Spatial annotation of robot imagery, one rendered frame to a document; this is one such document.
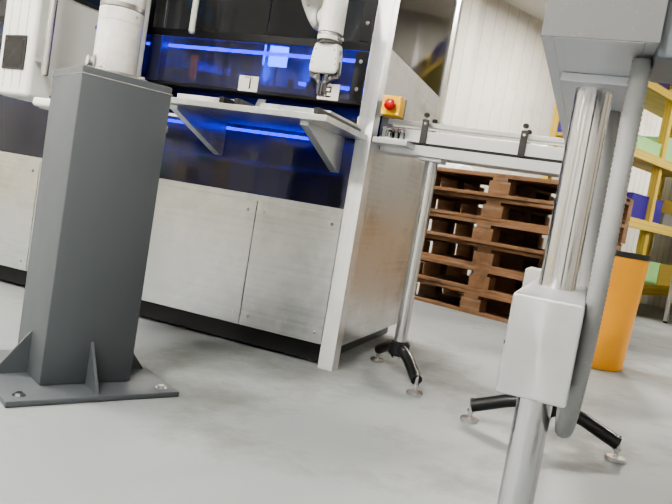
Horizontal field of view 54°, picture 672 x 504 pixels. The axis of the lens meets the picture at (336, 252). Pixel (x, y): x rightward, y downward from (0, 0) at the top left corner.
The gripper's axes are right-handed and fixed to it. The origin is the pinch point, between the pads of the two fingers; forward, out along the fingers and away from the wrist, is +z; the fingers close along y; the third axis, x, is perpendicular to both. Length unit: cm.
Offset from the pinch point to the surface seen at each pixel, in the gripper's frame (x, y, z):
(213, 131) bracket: -14, 48, 17
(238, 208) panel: -23, 37, 45
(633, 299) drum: -165, -118, 60
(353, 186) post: -23.1, -8.6, 29.3
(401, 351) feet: -33, -35, 87
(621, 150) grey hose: 122, -93, 25
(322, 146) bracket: -3.5, -2.3, 18.2
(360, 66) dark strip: -23.1, -3.5, -14.0
